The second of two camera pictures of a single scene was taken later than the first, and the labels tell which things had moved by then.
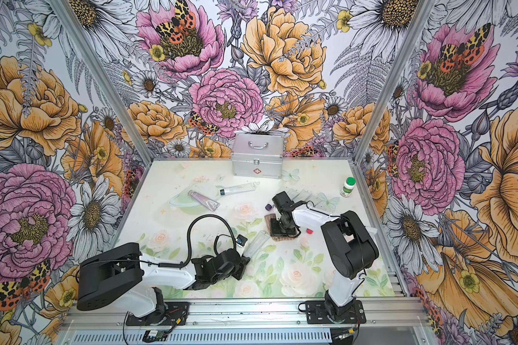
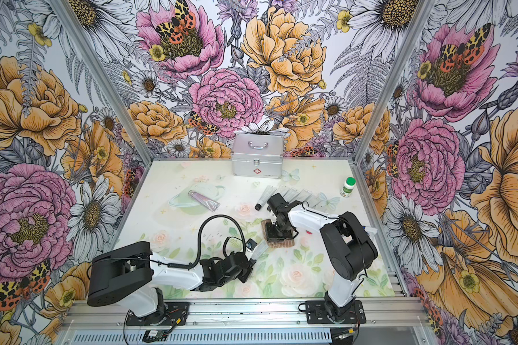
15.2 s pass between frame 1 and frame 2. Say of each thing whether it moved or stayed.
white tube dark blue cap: stayed
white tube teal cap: moved
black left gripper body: stayed
